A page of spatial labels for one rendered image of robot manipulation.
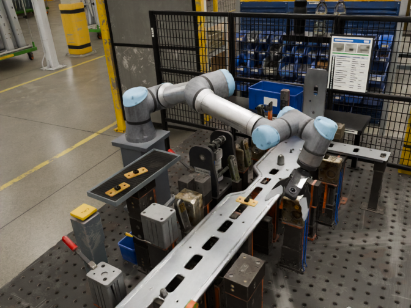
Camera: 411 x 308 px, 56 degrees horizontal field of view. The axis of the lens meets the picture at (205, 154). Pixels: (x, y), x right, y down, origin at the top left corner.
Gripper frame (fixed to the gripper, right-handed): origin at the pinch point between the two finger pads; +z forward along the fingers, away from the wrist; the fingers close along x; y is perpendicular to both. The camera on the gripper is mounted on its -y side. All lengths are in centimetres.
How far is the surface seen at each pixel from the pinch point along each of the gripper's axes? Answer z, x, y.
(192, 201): 8.9, 29.9, -8.6
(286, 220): 8.9, -2.0, 11.6
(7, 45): 206, 663, 460
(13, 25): 171, 679, 484
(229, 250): 11.8, 9.3, -18.6
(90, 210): 12, 53, -36
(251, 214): 8.4, 10.1, 2.0
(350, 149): -11, -13, 66
